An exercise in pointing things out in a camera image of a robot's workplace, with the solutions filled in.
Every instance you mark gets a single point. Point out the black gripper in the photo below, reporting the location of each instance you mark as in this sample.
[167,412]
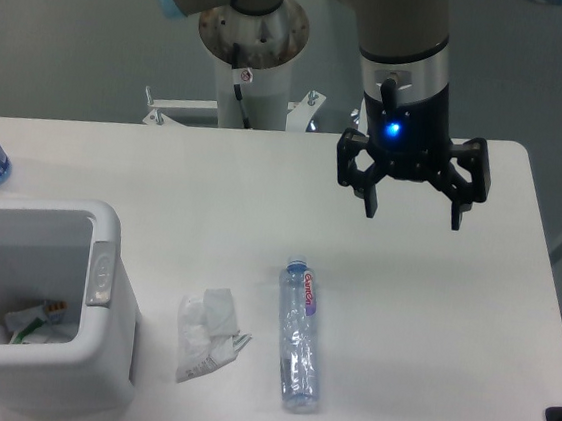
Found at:
[411,142]

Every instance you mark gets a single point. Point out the clear crushed plastic bottle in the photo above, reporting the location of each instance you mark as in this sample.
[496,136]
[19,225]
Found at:
[298,337]

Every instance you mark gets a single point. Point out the white plastic wrapper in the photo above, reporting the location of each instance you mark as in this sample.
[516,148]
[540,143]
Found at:
[209,336]

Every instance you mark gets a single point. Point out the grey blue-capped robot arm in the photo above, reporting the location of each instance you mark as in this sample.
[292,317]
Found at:
[403,46]

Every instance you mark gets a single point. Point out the green white trash in can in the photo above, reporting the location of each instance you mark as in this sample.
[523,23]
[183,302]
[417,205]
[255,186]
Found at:
[42,324]

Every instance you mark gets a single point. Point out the white plastic trash can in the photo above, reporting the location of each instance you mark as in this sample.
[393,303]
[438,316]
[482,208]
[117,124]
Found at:
[69,319]

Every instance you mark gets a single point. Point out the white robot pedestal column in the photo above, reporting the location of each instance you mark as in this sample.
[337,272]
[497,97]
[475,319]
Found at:
[254,52]

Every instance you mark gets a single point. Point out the white metal base bracket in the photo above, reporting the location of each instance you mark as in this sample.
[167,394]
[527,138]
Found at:
[312,113]

